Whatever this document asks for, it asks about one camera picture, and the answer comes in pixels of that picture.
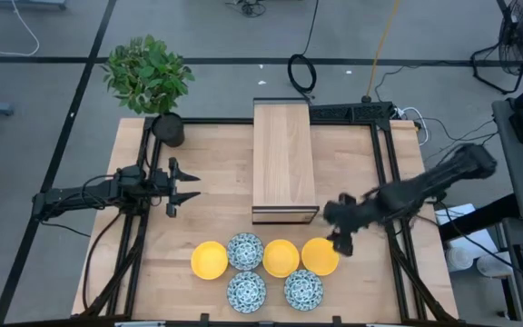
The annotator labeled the teal floral patterned mini bowl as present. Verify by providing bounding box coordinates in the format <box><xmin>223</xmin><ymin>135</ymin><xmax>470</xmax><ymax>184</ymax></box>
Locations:
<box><xmin>283</xmin><ymin>268</ymin><xmax>325</xmax><ymax>312</ymax></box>
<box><xmin>226</xmin><ymin>232</ymin><xmax>265</xmax><ymax>272</ymax></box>
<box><xmin>226</xmin><ymin>271</ymin><xmax>268</xmax><ymax>314</ymax></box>

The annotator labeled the yellow cable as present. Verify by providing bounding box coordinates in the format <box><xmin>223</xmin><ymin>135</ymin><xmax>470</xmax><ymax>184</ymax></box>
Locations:
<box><xmin>365</xmin><ymin>0</ymin><xmax>401</xmax><ymax>99</ymax></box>

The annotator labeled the white paper sheet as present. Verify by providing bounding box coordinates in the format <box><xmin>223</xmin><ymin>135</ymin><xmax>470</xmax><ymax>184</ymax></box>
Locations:
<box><xmin>433</xmin><ymin>203</ymin><xmax>498</xmax><ymax>261</ymax></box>

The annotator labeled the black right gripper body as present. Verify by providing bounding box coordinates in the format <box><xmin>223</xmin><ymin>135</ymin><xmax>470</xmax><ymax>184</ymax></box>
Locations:
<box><xmin>322</xmin><ymin>193</ymin><xmax>383</xmax><ymax>236</ymax></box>

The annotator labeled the white floor cable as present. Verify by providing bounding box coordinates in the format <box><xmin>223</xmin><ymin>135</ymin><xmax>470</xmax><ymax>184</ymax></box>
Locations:
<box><xmin>0</xmin><ymin>0</ymin><xmax>41</xmax><ymax>58</ymax></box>

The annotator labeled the black floor fan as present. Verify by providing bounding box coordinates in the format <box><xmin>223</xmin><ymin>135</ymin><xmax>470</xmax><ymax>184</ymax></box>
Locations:
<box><xmin>469</xmin><ymin>0</ymin><xmax>523</xmax><ymax>94</ymax></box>

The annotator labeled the black diagonal bar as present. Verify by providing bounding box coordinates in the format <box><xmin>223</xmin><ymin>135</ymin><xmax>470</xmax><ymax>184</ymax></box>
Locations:
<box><xmin>438</xmin><ymin>193</ymin><xmax>519</xmax><ymax>243</ymax></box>

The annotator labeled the black cable bundle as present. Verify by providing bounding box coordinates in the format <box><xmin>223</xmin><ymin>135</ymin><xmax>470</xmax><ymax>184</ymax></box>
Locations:
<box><xmin>224</xmin><ymin>0</ymin><xmax>268</xmax><ymax>19</ymax></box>

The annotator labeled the gray cart base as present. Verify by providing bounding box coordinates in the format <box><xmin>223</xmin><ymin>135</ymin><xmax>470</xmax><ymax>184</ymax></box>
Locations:
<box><xmin>0</xmin><ymin>0</ymin><xmax>68</xmax><ymax>11</ymax></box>

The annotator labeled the black left arm base cable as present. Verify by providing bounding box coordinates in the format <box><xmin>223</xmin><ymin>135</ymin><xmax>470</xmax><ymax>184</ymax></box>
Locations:
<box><xmin>81</xmin><ymin>209</ymin><xmax>124</xmax><ymax>312</ymax></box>

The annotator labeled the yellow mini bowl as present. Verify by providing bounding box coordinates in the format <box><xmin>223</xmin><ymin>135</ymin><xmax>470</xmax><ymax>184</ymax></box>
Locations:
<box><xmin>301</xmin><ymin>236</ymin><xmax>340</xmax><ymax>277</ymax></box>
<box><xmin>190</xmin><ymin>240</ymin><xmax>230</xmax><ymax>281</ymax></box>
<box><xmin>261</xmin><ymin>238</ymin><xmax>301</xmax><ymax>279</ymax></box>

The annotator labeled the black coiled cable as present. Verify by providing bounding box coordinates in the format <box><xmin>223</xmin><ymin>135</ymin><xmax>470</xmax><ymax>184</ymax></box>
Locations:
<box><xmin>287</xmin><ymin>0</ymin><xmax>321</xmax><ymax>104</ymax></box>

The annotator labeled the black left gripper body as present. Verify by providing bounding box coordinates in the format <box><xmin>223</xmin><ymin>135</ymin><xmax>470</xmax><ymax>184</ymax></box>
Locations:
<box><xmin>150</xmin><ymin>156</ymin><xmax>181</xmax><ymax>218</ymax></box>

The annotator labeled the wooden shelf with black frame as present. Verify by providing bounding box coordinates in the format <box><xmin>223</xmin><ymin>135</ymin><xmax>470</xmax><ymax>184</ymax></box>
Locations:
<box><xmin>251</xmin><ymin>97</ymin><xmax>321</xmax><ymax>225</ymax></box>

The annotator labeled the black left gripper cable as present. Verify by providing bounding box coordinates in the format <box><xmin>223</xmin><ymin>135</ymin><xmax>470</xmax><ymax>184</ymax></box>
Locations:
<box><xmin>79</xmin><ymin>173</ymin><xmax>163</xmax><ymax>211</ymax></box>

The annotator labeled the green potted plant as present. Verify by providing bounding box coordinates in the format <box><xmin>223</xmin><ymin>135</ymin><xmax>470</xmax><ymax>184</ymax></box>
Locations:
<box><xmin>101</xmin><ymin>34</ymin><xmax>196</xmax><ymax>148</ymax></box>

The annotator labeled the black aluminium table frame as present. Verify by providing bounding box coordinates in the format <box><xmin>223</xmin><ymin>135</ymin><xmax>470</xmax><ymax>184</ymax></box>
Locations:
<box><xmin>79</xmin><ymin>116</ymin><xmax>460</xmax><ymax>324</ymax></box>

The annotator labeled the white power cable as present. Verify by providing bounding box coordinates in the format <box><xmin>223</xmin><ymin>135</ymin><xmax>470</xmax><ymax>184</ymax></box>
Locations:
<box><xmin>395</xmin><ymin>106</ymin><xmax>430</xmax><ymax>147</ymax></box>

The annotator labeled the white cup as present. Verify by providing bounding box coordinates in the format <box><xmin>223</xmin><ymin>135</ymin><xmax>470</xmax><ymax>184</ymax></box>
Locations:
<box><xmin>445</xmin><ymin>247</ymin><xmax>474</xmax><ymax>273</ymax></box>
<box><xmin>476</xmin><ymin>253</ymin><xmax>512</xmax><ymax>278</ymax></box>

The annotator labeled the black perforated bracket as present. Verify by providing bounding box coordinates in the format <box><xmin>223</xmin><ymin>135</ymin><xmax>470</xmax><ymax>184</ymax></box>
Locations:
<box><xmin>309</xmin><ymin>102</ymin><xmax>394</xmax><ymax>124</ymax></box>

